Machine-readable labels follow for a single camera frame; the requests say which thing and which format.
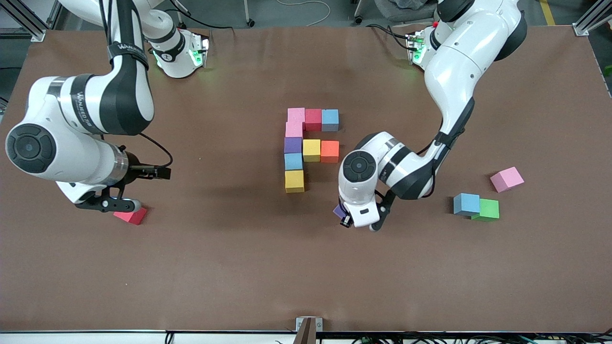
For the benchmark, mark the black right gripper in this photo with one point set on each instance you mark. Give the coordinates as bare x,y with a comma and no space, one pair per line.
133,168

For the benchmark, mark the purple foam cube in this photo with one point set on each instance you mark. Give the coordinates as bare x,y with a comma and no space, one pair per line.
339,211
293,145

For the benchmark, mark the yellow foam cube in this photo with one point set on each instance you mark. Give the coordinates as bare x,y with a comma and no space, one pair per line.
311,150
294,181

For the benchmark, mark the orange foam cube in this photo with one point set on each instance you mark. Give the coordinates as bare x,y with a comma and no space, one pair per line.
330,151

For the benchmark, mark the blue foam cube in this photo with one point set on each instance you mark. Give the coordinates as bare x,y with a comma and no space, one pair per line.
293,161
466,204
331,120

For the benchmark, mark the pink foam cube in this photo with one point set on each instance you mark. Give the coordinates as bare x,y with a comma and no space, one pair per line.
294,130
296,115
507,179

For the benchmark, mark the red foam cube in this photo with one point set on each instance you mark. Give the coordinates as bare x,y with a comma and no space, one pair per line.
313,119
134,217

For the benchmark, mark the green foam cube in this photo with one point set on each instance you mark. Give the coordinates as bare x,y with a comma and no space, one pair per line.
490,210

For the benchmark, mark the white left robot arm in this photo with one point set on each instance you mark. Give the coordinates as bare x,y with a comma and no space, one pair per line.
397,167

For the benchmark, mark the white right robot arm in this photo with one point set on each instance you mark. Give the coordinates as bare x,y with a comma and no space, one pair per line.
71,143

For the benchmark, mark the black chair caster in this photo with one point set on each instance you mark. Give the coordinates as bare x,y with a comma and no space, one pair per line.
249,22
358,20

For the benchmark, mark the metal table edge bracket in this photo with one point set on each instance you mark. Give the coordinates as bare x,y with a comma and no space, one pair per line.
308,327

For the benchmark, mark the white table edge rail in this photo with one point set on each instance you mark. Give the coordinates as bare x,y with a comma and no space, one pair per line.
71,338

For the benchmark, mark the aluminium frame profile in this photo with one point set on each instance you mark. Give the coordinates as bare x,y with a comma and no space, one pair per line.
28,28
580,29

